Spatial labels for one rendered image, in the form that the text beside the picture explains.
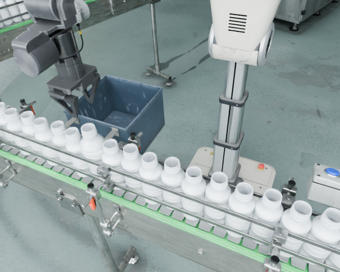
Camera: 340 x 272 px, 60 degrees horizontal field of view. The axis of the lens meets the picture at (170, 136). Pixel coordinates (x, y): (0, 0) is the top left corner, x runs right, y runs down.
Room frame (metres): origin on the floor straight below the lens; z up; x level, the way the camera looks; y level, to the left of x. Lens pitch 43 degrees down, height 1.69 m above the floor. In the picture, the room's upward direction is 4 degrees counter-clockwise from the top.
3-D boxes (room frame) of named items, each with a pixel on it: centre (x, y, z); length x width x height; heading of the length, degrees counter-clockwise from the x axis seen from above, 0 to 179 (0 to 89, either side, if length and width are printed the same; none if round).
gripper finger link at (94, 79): (0.60, 0.20, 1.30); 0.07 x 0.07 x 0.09; 62
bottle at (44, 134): (0.66, 0.37, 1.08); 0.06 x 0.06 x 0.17
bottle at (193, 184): (0.44, -0.05, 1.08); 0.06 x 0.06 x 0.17
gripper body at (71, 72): (0.58, 0.21, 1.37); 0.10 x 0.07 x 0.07; 152
